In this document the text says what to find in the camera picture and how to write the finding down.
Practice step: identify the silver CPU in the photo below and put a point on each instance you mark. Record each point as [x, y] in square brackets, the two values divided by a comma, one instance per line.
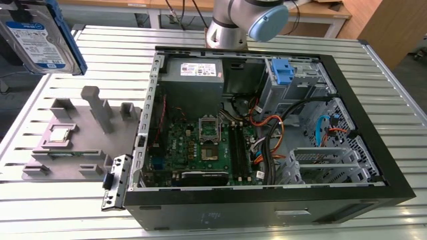
[58, 136]

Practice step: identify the grey hinged slot bracket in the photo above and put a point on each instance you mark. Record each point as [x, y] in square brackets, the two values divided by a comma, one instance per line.
[116, 180]

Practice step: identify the black open PC case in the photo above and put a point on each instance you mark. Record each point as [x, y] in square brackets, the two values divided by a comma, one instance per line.
[233, 207]

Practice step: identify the green RAM stick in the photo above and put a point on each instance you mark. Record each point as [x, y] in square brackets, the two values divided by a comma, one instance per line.
[66, 155]

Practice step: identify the hard disk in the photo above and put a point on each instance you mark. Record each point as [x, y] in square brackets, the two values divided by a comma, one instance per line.
[36, 42]

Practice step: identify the CPU socket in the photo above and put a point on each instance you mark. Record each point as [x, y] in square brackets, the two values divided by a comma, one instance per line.
[209, 153]

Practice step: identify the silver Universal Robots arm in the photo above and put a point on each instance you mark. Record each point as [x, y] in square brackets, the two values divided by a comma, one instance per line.
[226, 30]

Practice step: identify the grey parts rack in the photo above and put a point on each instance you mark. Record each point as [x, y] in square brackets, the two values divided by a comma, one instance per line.
[89, 145]

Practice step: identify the grey power supply unit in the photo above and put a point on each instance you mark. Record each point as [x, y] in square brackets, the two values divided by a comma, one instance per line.
[193, 90]

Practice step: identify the black chair base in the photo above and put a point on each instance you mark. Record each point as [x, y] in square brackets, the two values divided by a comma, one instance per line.
[420, 53]

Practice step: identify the green motherboard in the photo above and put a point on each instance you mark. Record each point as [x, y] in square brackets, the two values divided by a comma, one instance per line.
[186, 150]

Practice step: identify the blue plastic drive latch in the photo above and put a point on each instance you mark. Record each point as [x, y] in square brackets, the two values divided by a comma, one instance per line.
[281, 71]

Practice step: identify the grey metal drive cage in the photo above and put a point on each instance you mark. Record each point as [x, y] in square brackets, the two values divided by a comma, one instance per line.
[300, 92]

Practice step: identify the black graphics card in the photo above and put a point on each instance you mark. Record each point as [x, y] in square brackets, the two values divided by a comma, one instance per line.
[204, 178]

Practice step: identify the wooden cabinet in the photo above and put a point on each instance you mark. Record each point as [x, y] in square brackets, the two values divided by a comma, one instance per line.
[393, 25]

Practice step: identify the white framed wooden desk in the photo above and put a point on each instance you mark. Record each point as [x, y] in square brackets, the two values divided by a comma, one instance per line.
[333, 15]
[100, 3]

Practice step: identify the black RAM slot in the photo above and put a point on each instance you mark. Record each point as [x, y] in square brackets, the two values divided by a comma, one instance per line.
[242, 152]
[234, 152]
[238, 152]

